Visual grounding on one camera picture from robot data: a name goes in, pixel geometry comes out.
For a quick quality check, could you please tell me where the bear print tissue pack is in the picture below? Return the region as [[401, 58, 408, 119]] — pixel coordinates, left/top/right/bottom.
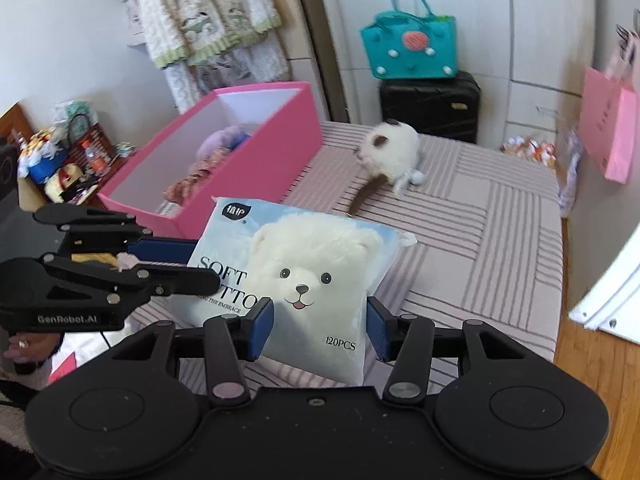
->
[[170, 196, 418, 387]]

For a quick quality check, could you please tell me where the black suitcase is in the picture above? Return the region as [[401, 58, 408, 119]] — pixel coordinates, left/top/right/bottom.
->
[[378, 71, 482, 145]]

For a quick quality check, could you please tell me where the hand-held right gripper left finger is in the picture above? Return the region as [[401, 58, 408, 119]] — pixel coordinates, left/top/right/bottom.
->
[[111, 297, 276, 409]]

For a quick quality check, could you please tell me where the person's left hand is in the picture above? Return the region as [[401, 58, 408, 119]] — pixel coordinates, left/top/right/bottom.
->
[[0, 332, 66, 377]]

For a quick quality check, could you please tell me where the purple plush toy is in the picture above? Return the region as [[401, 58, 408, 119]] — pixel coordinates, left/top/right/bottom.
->
[[197, 126, 254, 162]]

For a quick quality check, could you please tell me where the colourful paper gift bag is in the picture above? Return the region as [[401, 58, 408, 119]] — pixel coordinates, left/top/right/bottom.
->
[[501, 135, 557, 164]]

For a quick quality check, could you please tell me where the pink storage box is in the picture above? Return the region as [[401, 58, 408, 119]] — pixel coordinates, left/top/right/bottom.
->
[[97, 81, 323, 241]]

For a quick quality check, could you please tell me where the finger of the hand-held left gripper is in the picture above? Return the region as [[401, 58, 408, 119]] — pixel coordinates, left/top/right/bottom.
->
[[34, 204, 198, 264], [42, 254, 219, 306]]

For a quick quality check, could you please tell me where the dark woven basket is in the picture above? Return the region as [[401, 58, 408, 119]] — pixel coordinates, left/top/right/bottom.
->
[[67, 112, 109, 171]]

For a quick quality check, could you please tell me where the yellow and red toy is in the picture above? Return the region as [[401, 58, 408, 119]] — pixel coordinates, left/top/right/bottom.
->
[[44, 164, 87, 204]]

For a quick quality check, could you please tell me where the floral patterned cloth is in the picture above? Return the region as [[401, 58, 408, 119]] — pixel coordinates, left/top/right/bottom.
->
[[164, 157, 227, 206]]

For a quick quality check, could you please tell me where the teal felt tote bag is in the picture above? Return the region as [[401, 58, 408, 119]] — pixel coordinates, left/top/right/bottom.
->
[[360, 0, 458, 80]]

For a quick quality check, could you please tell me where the clear plastic bottle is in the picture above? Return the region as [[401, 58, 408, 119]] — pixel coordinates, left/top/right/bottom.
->
[[82, 140, 104, 172]]

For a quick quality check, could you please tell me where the white and green fleece robe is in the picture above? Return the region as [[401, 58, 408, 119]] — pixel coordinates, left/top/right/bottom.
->
[[127, 0, 291, 116]]

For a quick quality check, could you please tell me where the white and green packet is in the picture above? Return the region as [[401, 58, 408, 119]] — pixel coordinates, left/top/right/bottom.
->
[[52, 100, 96, 132]]

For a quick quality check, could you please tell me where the pink paper shopping bag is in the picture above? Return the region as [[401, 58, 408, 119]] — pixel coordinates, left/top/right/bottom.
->
[[580, 25, 640, 185]]

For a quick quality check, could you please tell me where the white plush cat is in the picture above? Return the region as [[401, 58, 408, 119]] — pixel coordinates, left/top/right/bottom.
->
[[348, 119, 427, 214]]

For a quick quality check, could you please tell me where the white panel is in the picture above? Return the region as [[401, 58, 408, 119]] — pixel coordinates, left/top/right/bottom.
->
[[567, 240, 640, 347]]

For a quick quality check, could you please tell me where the clutter on side shelf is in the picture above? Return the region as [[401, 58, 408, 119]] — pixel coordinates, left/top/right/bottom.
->
[[19, 130, 69, 187]]

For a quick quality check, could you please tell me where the clear plastic bag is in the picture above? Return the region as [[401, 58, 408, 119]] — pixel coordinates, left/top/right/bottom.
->
[[557, 127, 584, 218]]

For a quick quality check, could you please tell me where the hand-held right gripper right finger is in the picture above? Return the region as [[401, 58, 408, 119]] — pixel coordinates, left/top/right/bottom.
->
[[366, 296, 522, 404]]

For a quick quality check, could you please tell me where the white wardrobe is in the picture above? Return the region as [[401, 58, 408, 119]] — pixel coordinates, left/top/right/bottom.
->
[[312, 0, 640, 161]]

